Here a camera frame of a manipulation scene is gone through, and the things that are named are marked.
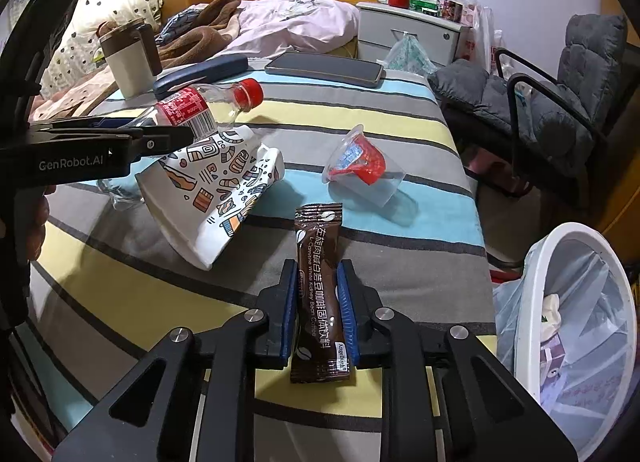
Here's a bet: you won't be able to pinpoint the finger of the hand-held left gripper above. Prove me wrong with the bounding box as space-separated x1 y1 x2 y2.
107 124 195 177
27 113 151 135

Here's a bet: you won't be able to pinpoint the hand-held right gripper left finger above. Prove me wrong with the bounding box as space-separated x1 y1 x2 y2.
52 258 299 462

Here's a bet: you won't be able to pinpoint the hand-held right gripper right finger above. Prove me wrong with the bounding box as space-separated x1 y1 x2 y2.
336 260 576 462

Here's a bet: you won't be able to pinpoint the clear plastic bottle red cap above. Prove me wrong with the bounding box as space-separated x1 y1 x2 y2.
97 78 265 213

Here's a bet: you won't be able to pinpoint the brown coffee sachet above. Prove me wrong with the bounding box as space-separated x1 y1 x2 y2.
290 203 355 385

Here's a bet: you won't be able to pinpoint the person's left hand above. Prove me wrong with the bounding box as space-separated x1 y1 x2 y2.
27 184 51 263

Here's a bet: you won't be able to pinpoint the white mug brown lid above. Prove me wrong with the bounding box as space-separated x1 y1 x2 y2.
96 22 163 98

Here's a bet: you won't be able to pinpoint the blue glasses case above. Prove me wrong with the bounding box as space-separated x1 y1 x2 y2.
151 54 249 100

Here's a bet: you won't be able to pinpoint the patterned paper cup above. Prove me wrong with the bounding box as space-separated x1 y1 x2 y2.
135 124 286 271

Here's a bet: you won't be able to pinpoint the brown fleece blanket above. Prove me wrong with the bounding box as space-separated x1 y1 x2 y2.
155 0 251 70

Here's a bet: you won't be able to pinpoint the blue patterned cloth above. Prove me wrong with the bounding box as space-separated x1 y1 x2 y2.
160 9 201 35

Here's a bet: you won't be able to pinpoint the clear jelly cup red lid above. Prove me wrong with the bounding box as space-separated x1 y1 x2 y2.
322 124 408 207

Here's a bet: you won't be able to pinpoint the dark smartphone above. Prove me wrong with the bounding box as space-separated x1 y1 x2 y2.
264 52 386 88

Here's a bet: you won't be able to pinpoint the pink pillow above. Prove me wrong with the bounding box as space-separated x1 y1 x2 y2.
227 0 362 60

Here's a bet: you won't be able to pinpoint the black office chair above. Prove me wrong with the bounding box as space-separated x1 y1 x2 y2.
445 16 631 213

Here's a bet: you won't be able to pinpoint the grey nightstand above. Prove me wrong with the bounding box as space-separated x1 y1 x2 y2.
356 2 473 70

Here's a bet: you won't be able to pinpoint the green patterned plastic bag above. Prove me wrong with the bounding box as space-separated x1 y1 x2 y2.
382 32 436 77

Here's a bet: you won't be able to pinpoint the white plastic bag red print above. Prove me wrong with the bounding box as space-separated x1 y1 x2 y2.
465 6 506 72

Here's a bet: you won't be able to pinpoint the grey cushioned black chair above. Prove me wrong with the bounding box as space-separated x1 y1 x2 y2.
427 13 628 167

